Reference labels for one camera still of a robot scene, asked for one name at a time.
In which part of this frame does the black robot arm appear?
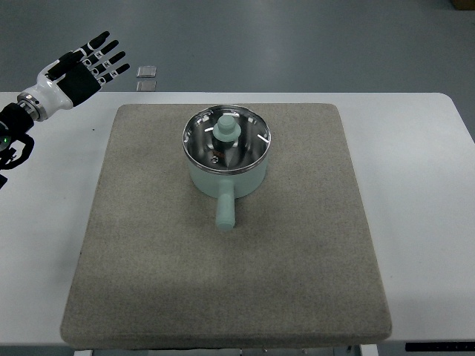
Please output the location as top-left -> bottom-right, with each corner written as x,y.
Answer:
1,103 -> 35,171

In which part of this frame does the black table control panel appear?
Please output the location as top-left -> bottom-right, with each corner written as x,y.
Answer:
404,341 -> 475,352

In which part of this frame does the metal floor plate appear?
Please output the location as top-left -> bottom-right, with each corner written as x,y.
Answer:
137,66 -> 157,78

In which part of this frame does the glass lid green knob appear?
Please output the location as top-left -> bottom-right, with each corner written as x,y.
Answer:
183,105 -> 272,175

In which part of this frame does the cardboard box corner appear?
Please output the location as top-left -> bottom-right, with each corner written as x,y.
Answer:
451,0 -> 475,10

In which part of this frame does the beige felt mat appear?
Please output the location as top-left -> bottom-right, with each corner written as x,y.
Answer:
60,104 -> 392,349

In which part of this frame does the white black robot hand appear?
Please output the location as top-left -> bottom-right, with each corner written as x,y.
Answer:
17,31 -> 130,122

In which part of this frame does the mint green saucepan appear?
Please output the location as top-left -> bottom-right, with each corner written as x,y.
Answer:
185,149 -> 270,231

